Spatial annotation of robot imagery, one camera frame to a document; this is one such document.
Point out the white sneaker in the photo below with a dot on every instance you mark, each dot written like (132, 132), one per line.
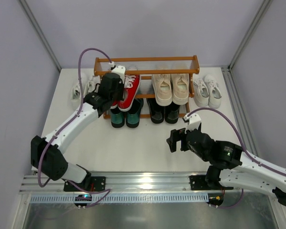
(91, 84)
(76, 92)
(201, 94)
(215, 95)

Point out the beige lace sneaker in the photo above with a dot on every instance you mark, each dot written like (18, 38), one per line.
(180, 88)
(162, 88)

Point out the green loafer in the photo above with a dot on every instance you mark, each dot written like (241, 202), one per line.
(117, 118)
(133, 115)

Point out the black loafer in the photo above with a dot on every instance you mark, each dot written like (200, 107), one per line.
(156, 111)
(171, 113)

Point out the white sneaker far left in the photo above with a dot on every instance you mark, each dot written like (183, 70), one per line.
(76, 92)

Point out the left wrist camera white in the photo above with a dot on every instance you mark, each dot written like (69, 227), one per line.
(117, 69)

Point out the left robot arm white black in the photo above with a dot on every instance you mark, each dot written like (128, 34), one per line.
(47, 152)

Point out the wooden two-tier shoe shelf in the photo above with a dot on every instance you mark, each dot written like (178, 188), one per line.
(146, 67)

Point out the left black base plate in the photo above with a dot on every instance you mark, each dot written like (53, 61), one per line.
(94, 184)

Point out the white sneaker right inner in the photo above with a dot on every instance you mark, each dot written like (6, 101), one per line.
(201, 94)

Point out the aluminium mounting rail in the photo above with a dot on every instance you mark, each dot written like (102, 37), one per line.
(135, 182)

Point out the white sneaker left inner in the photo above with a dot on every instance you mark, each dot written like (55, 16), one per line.
(91, 84)

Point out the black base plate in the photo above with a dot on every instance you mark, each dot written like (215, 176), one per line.
(94, 184)
(206, 182)

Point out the red canvas shoe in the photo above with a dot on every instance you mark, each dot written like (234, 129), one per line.
(114, 105)
(131, 87)

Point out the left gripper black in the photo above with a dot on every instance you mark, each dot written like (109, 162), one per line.
(120, 89)

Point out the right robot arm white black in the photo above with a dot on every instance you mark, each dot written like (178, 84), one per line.
(230, 167)

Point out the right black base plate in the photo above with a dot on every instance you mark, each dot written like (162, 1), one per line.
(206, 182)

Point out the white sneaker far right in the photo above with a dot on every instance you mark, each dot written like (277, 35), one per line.
(215, 95)

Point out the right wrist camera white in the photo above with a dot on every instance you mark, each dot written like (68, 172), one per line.
(193, 121)

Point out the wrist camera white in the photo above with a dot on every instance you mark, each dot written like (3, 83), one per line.
(117, 69)
(193, 121)

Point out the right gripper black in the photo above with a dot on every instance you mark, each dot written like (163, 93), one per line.
(182, 140)

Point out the slotted grey cable duct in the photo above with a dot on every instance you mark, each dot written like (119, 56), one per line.
(120, 198)

